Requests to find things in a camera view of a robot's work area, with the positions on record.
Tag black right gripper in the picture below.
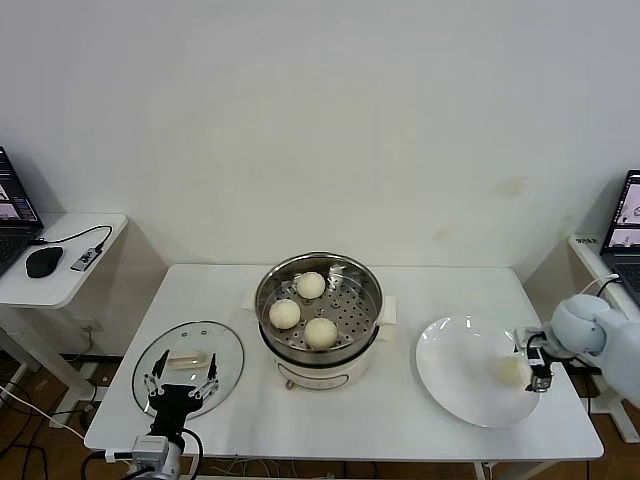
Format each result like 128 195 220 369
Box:
525 347 552 397

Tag black computer mouse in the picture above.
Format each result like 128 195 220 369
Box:
24 246 65 280

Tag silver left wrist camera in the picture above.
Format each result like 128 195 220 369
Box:
130 435 171 459

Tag white steamed baozi bun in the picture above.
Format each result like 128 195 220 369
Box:
268 298 302 330
303 317 338 351
296 271 327 300
492 355 530 387

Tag thin white cable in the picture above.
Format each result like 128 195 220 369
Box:
582 272 619 297

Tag white electric cooker base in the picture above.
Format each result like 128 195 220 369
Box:
257 319 394 392

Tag grey hub with black cable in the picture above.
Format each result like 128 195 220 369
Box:
27 225 113 274

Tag round white plate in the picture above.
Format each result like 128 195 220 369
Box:
414 314 543 428

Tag stainless steel steamer basket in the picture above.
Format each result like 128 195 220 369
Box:
242 253 399 356

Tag white side table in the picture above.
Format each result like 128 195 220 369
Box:
0 213 169 419
519 232 640 444

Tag white floor cable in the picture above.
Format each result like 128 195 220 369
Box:
0 383 86 442

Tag round glass pot lid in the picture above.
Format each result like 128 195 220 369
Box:
130 321 245 421

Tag thin wires under table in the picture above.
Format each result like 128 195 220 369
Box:
207 459 346 479

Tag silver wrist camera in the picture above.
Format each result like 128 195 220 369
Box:
130 435 171 459
514 325 547 351

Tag open dark laptop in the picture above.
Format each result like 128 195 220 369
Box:
0 147 45 279
598 169 640 309

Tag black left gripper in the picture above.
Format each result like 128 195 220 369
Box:
142 349 220 438

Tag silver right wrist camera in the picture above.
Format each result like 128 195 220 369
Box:
514 325 547 351

